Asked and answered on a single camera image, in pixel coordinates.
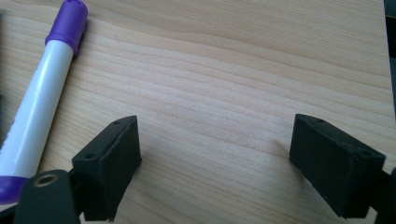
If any purple marker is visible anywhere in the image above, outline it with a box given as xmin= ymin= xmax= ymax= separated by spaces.
xmin=0 ymin=0 xmax=89 ymax=206

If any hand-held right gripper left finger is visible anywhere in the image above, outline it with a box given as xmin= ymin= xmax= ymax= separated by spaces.
xmin=71 ymin=115 xmax=143 ymax=222

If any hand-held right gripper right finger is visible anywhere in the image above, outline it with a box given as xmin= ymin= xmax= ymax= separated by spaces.
xmin=289 ymin=113 xmax=387 ymax=219

